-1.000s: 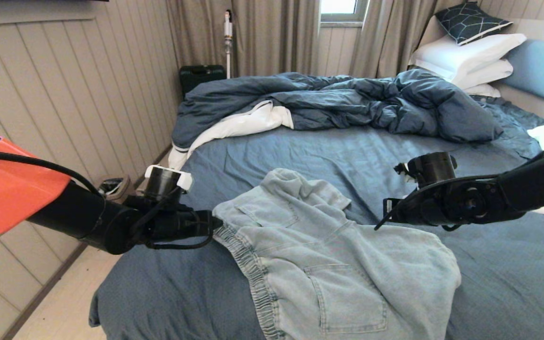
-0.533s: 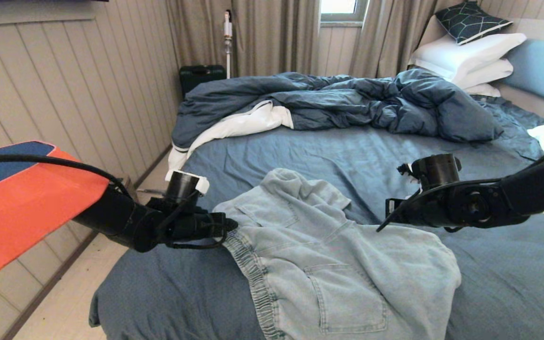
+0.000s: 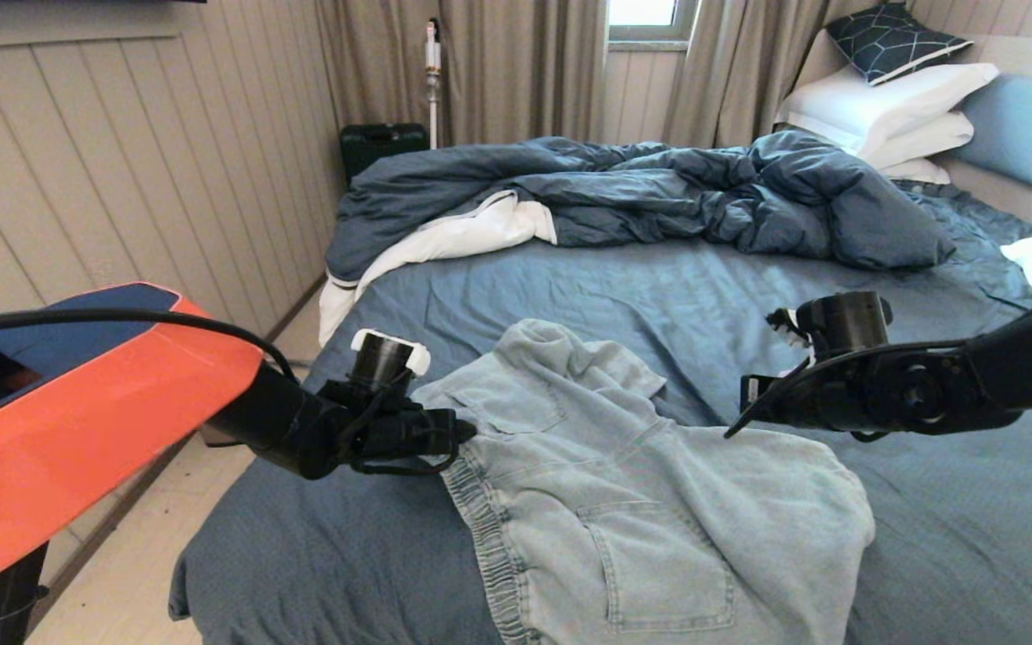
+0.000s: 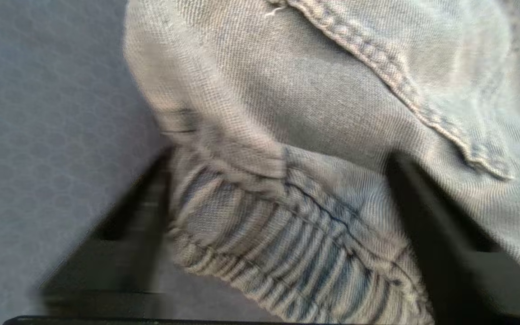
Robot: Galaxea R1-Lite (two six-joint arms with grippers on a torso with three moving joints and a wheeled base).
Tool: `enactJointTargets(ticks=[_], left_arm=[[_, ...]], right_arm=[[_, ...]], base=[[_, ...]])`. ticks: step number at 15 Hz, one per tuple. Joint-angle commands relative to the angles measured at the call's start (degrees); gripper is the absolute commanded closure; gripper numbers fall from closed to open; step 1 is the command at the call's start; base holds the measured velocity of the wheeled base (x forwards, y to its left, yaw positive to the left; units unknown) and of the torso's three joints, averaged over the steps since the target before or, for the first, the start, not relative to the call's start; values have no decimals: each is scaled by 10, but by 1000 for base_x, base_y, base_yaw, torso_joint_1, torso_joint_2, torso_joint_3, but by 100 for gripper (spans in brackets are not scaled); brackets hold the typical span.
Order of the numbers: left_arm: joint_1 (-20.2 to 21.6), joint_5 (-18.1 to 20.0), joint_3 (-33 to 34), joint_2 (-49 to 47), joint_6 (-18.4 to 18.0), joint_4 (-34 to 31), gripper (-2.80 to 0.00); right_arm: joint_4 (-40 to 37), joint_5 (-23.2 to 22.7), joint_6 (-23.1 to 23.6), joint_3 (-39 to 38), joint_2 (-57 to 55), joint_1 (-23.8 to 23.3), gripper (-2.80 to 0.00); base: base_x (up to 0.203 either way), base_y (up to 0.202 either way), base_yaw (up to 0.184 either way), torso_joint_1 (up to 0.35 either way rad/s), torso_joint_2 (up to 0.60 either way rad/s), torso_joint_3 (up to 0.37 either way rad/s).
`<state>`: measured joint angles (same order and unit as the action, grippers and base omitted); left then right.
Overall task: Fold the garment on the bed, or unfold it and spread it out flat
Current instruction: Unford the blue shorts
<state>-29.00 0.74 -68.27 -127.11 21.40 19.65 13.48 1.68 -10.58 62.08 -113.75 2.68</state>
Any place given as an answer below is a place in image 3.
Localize light blue denim shorts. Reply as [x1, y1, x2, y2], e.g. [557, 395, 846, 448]
[410, 318, 877, 645]

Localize bed with blue sheet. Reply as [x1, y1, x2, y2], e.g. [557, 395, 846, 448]
[168, 184, 1032, 645]

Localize small white pillow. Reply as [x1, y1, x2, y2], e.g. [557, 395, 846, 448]
[879, 159, 951, 186]

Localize dark blue white-lined duvet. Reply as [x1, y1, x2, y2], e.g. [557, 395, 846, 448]
[319, 133, 958, 348]

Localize medium white pillow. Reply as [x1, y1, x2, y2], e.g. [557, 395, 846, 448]
[856, 112, 974, 171]

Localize black hard suitcase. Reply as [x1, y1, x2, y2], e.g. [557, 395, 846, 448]
[340, 123, 432, 187]

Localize large white pillow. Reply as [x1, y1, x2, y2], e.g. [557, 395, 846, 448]
[780, 63, 1001, 158]

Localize narrow beige curtain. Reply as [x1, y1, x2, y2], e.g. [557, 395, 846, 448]
[664, 0, 830, 149]

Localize wide beige curtain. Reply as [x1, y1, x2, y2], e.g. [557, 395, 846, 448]
[314, 0, 608, 149]

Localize dark geometric patterned cushion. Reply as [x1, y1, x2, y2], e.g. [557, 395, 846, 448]
[825, 3, 974, 88]

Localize white stick vacuum cleaner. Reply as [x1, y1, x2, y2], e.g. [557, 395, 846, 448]
[424, 18, 443, 151]

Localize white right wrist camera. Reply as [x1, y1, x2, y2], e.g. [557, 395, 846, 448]
[767, 307, 817, 377]

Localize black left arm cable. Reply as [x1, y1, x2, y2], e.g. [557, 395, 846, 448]
[0, 309, 300, 382]

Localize window with grey frame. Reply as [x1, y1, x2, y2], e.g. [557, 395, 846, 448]
[607, 0, 699, 44]

